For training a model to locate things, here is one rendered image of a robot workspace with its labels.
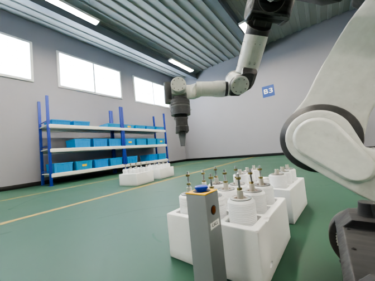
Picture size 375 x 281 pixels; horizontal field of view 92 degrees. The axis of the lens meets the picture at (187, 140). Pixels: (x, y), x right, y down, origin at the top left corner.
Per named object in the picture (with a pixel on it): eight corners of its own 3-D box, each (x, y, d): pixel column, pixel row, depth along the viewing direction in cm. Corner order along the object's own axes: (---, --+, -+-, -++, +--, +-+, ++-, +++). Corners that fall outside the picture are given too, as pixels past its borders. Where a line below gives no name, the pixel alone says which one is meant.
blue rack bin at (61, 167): (46, 173, 419) (45, 164, 420) (65, 171, 450) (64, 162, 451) (53, 173, 390) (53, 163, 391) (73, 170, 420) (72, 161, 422)
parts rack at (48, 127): (169, 165, 671) (165, 113, 683) (49, 186, 377) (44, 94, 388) (157, 165, 709) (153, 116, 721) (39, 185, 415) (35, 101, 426)
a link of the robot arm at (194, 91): (173, 99, 88) (200, 99, 88) (171, 93, 80) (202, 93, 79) (173, 86, 89) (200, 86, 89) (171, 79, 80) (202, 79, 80)
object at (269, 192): (277, 221, 85) (272, 182, 86) (278, 230, 76) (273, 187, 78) (255, 220, 89) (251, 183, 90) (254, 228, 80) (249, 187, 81)
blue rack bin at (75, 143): (66, 149, 457) (65, 141, 459) (81, 148, 488) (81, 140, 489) (75, 147, 428) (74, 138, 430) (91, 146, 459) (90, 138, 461)
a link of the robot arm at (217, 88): (200, 93, 89) (240, 93, 89) (202, 100, 80) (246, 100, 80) (201, 71, 83) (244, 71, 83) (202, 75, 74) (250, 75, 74)
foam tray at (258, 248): (291, 237, 83) (285, 197, 85) (265, 294, 53) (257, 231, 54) (216, 223, 108) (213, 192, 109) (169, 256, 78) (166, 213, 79)
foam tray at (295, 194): (307, 203, 125) (303, 177, 126) (294, 224, 96) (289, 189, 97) (251, 198, 151) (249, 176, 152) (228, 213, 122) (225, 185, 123)
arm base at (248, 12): (279, 35, 71) (282, 9, 73) (301, 8, 59) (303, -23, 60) (241, 30, 71) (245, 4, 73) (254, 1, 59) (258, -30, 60)
